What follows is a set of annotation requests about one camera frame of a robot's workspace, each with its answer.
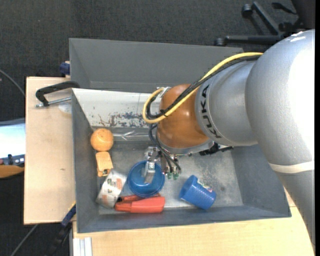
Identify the pale wood board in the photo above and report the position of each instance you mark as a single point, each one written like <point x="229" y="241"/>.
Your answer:
<point x="47" y="150"/>

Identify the orange toy bread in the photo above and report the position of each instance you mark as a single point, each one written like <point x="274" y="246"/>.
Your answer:
<point x="103" y="162"/>

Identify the orange ball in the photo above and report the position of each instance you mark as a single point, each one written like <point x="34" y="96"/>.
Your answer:
<point x="101" y="139"/>

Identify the blue bowl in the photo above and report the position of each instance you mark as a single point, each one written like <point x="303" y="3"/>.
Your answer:
<point x="140" y="186"/>

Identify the blue ribbed cup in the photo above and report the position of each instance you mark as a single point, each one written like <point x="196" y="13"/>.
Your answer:
<point x="198" y="193"/>

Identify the silver printed packet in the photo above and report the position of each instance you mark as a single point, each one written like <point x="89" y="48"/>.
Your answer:
<point x="111" y="188"/>

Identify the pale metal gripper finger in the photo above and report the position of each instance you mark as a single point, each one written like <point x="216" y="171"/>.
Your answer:
<point x="151" y="153"/>
<point x="150" y="172"/>

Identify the orange-red spray bottle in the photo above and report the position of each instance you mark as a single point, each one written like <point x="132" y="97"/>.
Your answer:
<point x="147" y="206"/>

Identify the grey metal bin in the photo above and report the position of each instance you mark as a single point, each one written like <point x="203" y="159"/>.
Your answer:
<point x="120" y="62"/>

